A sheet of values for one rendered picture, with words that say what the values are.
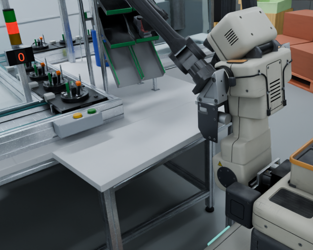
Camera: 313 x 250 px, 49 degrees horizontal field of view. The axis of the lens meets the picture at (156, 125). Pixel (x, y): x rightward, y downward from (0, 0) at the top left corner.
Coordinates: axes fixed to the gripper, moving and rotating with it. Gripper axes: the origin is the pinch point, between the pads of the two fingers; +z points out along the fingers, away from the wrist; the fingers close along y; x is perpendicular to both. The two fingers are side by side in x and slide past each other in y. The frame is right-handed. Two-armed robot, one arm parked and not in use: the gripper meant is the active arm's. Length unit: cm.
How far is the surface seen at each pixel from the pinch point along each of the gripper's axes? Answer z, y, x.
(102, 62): 12.2, 23.7, 10.2
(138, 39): 0.3, 5.8, 4.9
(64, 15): 103, 13, -45
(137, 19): 4.3, 1.2, -6.4
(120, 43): -1.8, 16.4, 5.3
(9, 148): -5, 79, 39
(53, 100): 15, 53, 23
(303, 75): 147, -263, 58
